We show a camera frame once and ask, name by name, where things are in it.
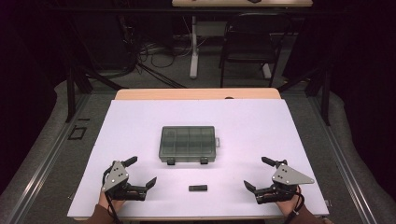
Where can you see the person's left hand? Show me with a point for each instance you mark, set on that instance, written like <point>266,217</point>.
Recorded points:
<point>104,202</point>

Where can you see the black metal frame leg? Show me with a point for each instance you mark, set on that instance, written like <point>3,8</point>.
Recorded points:
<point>71,93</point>
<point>325,96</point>

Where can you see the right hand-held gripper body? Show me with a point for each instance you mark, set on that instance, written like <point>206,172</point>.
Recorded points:
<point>288,177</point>

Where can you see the aluminium floor rail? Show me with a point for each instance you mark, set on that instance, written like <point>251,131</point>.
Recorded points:
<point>342,161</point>
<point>46,158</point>

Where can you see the wooden desk with white legs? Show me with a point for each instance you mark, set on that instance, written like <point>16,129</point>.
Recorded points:
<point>194,46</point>

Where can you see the wooden table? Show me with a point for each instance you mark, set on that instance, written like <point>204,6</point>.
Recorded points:
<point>186,93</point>

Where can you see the grey plastic compartment box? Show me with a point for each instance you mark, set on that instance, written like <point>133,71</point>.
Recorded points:
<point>186,144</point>

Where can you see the small black stick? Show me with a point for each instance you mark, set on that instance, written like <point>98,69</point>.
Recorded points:
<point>198,188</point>

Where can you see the small metal bracket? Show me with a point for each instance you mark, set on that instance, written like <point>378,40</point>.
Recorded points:
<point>328,203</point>

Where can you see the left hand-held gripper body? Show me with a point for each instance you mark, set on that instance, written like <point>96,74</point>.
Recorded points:
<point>115,177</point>

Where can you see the black folding chair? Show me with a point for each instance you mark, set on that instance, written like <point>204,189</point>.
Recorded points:
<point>249,40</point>

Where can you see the person's right hand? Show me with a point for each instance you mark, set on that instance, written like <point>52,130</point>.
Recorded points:
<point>288,205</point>

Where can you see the white table mat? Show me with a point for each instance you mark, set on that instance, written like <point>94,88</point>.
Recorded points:
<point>243,140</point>

